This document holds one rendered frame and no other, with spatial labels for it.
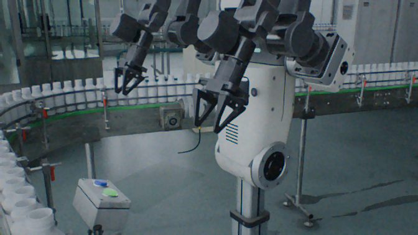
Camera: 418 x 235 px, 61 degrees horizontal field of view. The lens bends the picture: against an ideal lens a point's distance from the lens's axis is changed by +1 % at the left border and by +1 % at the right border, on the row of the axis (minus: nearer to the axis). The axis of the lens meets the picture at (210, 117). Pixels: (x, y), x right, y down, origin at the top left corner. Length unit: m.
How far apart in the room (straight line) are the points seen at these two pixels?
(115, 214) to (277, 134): 0.53
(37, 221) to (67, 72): 5.22
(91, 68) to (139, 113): 3.80
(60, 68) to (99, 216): 5.02
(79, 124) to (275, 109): 1.34
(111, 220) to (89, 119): 1.33
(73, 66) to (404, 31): 5.48
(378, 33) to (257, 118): 5.70
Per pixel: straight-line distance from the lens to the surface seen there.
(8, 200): 0.88
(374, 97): 2.93
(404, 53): 7.07
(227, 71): 0.71
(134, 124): 2.16
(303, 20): 0.81
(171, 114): 2.06
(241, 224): 1.23
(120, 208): 0.84
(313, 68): 0.91
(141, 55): 1.09
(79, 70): 5.85
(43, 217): 0.63
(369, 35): 6.51
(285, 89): 1.04
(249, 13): 0.75
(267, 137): 1.05
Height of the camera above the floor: 1.50
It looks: 16 degrees down
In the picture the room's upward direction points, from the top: straight up
